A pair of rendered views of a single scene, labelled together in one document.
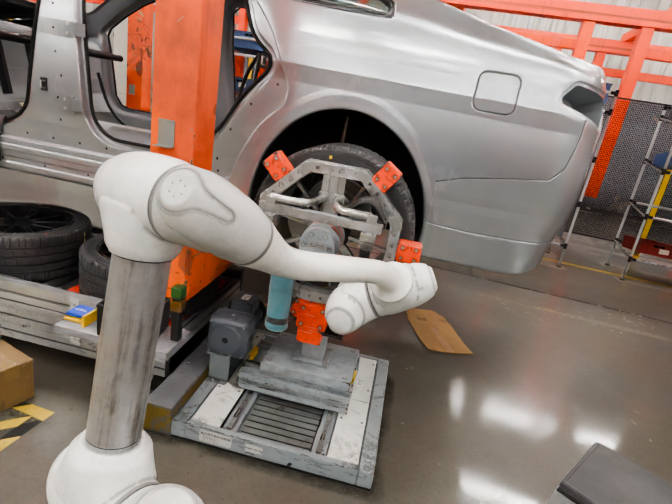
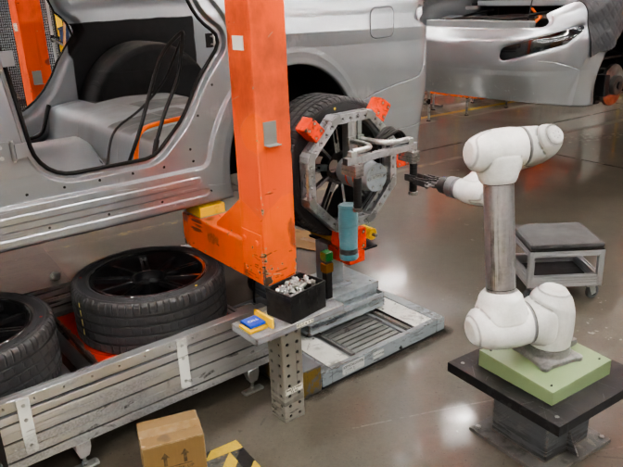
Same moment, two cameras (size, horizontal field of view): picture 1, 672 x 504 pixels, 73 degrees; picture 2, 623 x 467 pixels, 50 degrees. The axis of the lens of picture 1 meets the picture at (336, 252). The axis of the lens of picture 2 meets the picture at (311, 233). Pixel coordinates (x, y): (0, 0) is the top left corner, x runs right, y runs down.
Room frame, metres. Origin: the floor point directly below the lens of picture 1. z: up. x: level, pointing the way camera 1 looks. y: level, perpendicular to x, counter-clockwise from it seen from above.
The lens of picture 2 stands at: (-0.30, 2.30, 1.65)
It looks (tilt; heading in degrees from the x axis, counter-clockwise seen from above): 20 degrees down; 315
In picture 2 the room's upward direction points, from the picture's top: 2 degrees counter-clockwise
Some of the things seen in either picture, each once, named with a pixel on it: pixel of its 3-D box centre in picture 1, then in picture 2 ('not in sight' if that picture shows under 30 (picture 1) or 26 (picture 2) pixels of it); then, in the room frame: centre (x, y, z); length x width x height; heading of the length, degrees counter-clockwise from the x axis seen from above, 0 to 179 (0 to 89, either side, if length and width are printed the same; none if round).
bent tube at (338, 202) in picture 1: (356, 199); (384, 132); (1.53, -0.04, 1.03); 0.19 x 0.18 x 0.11; 173
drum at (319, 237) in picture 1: (322, 239); (361, 173); (1.60, 0.05, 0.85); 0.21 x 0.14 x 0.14; 173
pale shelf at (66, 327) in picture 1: (124, 331); (289, 316); (1.42, 0.70, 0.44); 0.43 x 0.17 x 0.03; 83
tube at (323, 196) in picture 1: (300, 188); (351, 139); (1.56, 0.16, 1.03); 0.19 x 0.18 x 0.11; 173
